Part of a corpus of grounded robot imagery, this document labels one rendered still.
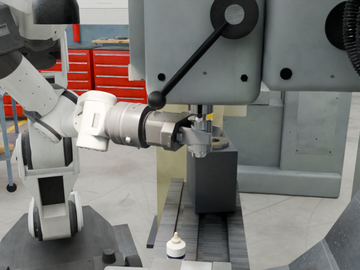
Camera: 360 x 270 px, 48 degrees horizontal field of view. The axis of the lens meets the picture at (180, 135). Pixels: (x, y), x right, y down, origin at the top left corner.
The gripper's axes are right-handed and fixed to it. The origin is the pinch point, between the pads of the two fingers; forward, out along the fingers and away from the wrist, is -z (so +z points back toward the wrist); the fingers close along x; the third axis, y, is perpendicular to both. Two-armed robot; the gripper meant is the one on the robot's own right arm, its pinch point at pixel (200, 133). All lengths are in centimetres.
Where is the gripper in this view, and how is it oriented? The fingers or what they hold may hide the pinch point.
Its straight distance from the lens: 77.5
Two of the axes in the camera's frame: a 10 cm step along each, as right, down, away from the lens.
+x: 3.9, -2.6, 8.8
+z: -9.2, -1.2, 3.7
